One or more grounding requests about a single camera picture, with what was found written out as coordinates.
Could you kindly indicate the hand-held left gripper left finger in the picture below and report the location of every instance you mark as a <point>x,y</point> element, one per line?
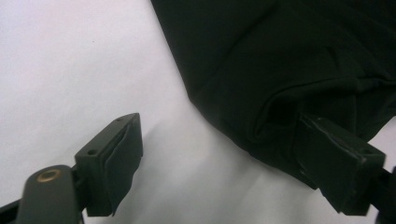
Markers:
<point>106,168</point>

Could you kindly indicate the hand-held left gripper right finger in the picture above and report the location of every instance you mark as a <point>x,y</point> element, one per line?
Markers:
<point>339,168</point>

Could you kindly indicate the black pants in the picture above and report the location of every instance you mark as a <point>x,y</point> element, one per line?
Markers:
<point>264,62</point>

